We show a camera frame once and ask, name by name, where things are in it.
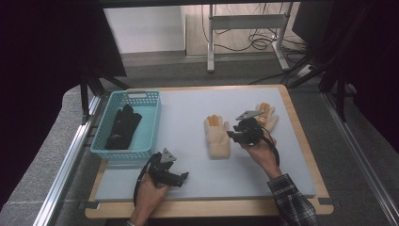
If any white cabinet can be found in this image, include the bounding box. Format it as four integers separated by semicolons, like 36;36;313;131
103;6;186;55

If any black tripod stand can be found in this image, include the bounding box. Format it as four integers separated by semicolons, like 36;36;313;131
286;6;373;123
79;64;130;124

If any white power strip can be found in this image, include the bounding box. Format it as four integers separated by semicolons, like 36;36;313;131
295;63;315;78

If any white metal desk frame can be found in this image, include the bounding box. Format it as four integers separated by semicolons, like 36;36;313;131
206;3;292;73

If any tangle of black floor cables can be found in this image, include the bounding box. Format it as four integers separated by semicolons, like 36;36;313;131
200;3;310;64

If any person's left hand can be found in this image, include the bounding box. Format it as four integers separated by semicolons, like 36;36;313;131
135;173;172;215

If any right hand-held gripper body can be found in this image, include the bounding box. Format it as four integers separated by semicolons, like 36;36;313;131
235;109;265;146

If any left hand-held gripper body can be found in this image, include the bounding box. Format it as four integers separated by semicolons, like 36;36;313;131
147;147;184;188

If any teal plastic basket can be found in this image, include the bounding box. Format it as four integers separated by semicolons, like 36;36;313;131
89;89;162;160

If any dark curtain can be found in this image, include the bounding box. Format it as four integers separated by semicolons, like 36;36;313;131
0;0;128;211
291;0;399;156

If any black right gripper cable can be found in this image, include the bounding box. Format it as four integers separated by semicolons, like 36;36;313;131
261;126;281;168

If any grey foam mat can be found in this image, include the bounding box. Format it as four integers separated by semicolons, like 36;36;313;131
93;87;317;202

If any person's right hand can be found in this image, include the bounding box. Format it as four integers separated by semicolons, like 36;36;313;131
241;127;283;181

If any aluminium rail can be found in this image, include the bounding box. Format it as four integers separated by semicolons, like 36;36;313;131
321;91;399;222
32;95;102;226

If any beige knit glove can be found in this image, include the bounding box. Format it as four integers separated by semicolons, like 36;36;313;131
203;114;231;159
254;102;279;132

